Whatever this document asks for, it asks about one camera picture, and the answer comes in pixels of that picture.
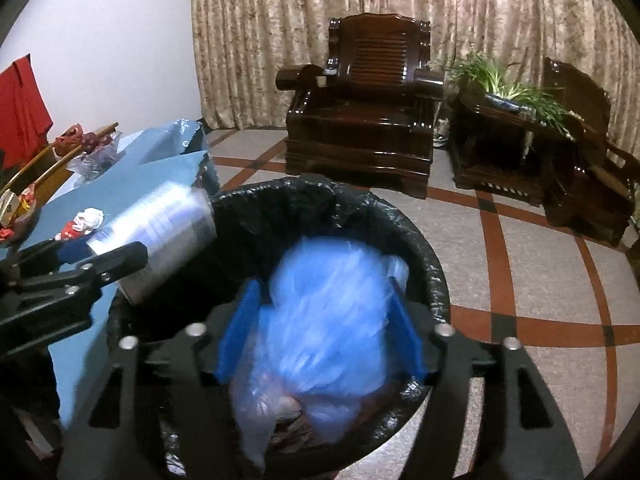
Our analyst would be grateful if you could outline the gold cardboard box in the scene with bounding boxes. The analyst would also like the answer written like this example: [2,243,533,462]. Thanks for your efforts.
[0,190,21,228]

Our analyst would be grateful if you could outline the glass snack dish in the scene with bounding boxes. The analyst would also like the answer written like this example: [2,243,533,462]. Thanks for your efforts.
[0,183,39,246]

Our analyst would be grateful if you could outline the dark wooden side table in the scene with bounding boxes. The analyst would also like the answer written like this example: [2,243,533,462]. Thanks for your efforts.
[449,78,572,206]

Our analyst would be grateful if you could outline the blue plastic bag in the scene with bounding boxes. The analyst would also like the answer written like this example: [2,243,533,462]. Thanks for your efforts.
[230,237,409,468]

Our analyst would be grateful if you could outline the wooden bench backrest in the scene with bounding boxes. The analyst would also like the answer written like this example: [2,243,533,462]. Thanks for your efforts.
[0,120,121,201]

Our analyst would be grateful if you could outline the dark wooden armchair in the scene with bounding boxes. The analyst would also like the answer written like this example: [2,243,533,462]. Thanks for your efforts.
[276,13,444,198]

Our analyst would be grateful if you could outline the dark red fruit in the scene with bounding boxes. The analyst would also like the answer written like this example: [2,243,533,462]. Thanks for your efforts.
[81,132,113,154]

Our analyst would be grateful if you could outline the red cloth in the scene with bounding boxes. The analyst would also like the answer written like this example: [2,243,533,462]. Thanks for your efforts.
[0,54,53,169]

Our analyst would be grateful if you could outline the blue table cloth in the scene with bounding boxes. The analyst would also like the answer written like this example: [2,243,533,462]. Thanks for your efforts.
[24,119,208,428]

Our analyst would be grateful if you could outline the glass fruit bowl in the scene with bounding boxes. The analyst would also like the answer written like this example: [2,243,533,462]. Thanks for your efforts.
[66,131,122,183]

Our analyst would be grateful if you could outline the light blue paper cup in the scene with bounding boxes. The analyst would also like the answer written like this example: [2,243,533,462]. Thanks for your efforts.
[88,181,216,304]

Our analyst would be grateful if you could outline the beige patterned curtain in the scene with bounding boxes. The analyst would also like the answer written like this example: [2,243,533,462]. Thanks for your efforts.
[191,0,639,154]

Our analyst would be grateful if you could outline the red plastic bag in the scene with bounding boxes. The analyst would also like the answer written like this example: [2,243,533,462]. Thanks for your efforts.
[54,214,94,240]

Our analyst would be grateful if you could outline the red crumpled bag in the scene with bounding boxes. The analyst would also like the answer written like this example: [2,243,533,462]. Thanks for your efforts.
[53,124,84,157]

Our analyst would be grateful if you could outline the green potted plant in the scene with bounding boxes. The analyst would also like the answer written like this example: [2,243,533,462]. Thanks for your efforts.
[448,52,575,141]

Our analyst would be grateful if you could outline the black lined trash bin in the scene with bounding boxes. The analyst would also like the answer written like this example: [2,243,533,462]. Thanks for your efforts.
[106,176,450,479]

